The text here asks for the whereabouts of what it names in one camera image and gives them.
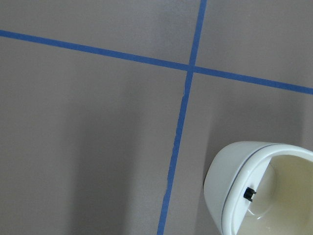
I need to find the cream oval container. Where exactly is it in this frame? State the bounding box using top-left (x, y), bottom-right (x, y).
top-left (204, 141), bottom-right (313, 235)

